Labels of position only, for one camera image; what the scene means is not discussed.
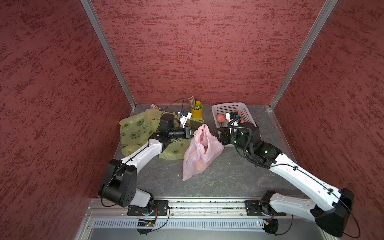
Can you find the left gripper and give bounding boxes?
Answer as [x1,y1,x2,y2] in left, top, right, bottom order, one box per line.
[168,125,201,140]

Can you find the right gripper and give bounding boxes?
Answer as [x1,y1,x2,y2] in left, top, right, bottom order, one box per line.
[212,126,252,153]

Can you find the pink plastic bag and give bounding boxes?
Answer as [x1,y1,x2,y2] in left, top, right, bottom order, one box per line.
[183,124,224,181]

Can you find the peach front orange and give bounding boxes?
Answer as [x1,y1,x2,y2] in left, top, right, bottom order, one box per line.
[195,161,206,172]

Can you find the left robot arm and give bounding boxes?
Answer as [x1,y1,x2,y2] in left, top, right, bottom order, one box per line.
[99,111,193,215]

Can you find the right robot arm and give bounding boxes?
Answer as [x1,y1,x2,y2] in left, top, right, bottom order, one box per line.
[215,119,355,238]

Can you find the green avocado print bag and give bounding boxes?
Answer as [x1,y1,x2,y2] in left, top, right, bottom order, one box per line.
[119,109,191,160]

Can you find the yellow pencil cup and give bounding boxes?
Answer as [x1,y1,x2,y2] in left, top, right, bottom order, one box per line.
[191,101,204,119]

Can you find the white plastic basket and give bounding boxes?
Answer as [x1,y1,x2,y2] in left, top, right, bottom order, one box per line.
[212,103,261,150]

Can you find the pencils in cup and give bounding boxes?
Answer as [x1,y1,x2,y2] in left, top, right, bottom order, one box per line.
[188,96,203,110]

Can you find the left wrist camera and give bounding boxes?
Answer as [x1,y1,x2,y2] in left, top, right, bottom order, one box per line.
[179,111,192,128]

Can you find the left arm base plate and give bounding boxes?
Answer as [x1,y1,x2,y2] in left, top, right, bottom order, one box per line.
[127,200,169,217]

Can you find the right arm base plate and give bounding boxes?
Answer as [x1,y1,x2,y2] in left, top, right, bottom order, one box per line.
[244,200,287,218]

